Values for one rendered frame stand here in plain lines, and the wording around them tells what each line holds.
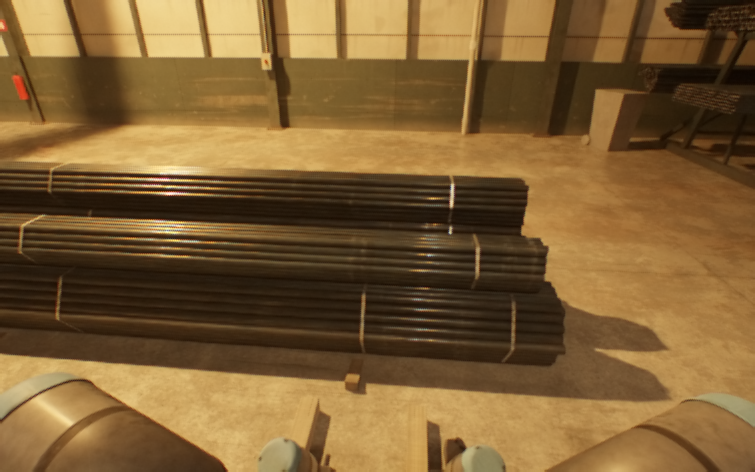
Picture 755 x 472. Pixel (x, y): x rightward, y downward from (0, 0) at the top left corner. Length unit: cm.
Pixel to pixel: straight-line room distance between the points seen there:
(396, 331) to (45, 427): 206
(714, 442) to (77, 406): 62
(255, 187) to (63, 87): 984
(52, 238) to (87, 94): 898
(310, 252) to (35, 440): 198
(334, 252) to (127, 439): 196
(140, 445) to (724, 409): 59
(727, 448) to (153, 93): 1093
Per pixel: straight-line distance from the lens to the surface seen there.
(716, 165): 850
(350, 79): 922
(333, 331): 246
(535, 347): 254
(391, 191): 263
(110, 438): 48
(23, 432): 54
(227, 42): 1013
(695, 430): 52
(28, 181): 383
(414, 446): 218
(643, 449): 48
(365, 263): 232
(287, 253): 242
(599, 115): 895
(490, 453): 102
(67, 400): 54
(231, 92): 1006
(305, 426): 227
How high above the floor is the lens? 190
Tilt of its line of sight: 27 degrees down
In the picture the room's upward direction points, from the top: straight up
